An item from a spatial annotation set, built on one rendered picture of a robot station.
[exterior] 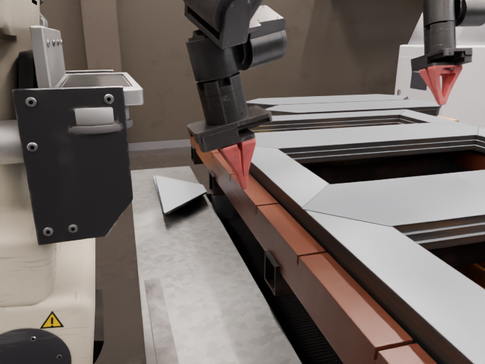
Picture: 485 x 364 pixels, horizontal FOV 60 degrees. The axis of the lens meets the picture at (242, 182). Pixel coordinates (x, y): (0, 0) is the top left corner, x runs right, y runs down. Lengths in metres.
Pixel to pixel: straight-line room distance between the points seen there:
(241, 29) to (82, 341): 0.41
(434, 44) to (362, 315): 0.61
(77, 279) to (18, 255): 0.10
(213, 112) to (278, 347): 0.34
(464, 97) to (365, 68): 1.57
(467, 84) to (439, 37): 3.18
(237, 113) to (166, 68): 3.94
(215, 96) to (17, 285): 0.31
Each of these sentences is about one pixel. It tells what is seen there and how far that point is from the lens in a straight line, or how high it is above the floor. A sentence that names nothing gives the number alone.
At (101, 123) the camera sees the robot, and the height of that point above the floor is 1.01.
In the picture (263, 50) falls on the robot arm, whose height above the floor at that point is 1.08.
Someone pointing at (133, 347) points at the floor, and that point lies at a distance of 1.75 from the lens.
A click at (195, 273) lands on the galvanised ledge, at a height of 0.68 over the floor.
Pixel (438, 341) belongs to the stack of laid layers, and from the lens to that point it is 0.42.
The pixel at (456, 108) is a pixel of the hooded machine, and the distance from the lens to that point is 4.07.
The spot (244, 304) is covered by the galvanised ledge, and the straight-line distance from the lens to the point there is 0.72.
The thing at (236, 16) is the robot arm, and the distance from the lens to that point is 0.48.
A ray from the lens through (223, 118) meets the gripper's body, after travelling 0.53.
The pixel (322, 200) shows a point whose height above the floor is 0.85.
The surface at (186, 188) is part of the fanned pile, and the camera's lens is 1.12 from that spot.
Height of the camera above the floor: 1.09
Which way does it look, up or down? 19 degrees down
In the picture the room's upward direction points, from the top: straight up
